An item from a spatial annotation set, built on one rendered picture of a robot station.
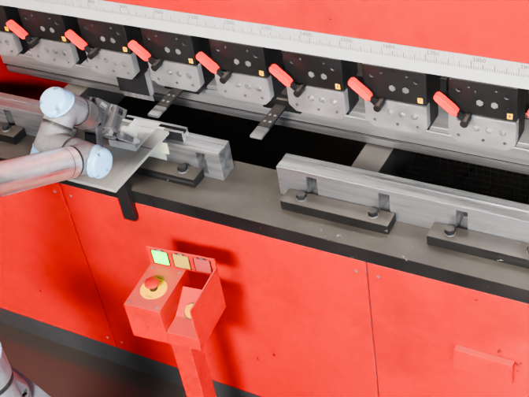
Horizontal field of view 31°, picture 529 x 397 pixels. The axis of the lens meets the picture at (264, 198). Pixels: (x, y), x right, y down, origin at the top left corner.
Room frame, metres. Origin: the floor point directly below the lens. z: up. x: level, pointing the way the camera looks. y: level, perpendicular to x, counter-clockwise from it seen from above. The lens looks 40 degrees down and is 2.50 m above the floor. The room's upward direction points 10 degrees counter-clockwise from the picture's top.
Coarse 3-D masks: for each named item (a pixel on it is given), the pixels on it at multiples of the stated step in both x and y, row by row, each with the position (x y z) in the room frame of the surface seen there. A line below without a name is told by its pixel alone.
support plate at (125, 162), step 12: (156, 132) 2.16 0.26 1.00; (168, 132) 2.16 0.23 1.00; (108, 144) 2.14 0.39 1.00; (144, 144) 2.12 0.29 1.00; (156, 144) 2.11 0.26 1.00; (120, 156) 2.08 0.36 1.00; (132, 156) 2.07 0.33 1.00; (144, 156) 2.06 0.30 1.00; (120, 168) 2.03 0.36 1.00; (132, 168) 2.02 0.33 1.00; (72, 180) 2.02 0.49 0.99; (84, 180) 2.00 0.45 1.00; (96, 180) 1.99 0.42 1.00; (108, 180) 1.98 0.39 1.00; (120, 180) 1.97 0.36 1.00
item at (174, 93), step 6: (174, 90) 2.35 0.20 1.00; (180, 90) 2.34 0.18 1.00; (186, 90) 2.36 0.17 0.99; (198, 90) 2.34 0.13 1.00; (168, 96) 2.32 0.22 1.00; (174, 96) 2.32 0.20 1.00; (162, 102) 2.29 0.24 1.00; (168, 102) 2.29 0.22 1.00; (156, 108) 2.27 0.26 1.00; (162, 108) 2.27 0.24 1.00; (150, 114) 2.25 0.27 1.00; (156, 114) 2.24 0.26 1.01
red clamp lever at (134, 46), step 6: (132, 42) 2.11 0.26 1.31; (132, 48) 2.10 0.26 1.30; (138, 48) 2.10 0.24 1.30; (138, 54) 2.10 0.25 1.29; (144, 54) 2.09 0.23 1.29; (150, 54) 2.10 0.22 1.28; (144, 60) 2.09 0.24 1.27; (150, 60) 2.08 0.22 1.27; (162, 60) 2.10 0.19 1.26; (156, 66) 2.07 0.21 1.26
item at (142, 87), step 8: (144, 72) 2.19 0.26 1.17; (120, 80) 2.24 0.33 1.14; (128, 80) 2.22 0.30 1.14; (136, 80) 2.20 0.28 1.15; (144, 80) 2.19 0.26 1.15; (120, 88) 2.24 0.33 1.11; (128, 88) 2.22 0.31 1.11; (136, 88) 2.21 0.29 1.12; (144, 88) 2.19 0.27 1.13; (152, 88) 2.20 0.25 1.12; (136, 96) 2.22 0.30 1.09; (144, 96) 2.21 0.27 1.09; (152, 96) 2.19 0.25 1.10
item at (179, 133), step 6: (132, 120) 2.25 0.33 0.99; (150, 120) 2.23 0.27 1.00; (162, 126) 2.20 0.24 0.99; (168, 126) 2.19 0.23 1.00; (174, 126) 2.18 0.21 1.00; (180, 126) 2.17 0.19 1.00; (174, 132) 2.15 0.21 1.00; (180, 132) 2.14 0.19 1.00; (186, 132) 2.15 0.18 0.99; (168, 138) 2.16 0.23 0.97; (174, 138) 2.15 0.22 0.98; (180, 138) 2.14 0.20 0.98; (186, 138) 2.15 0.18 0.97
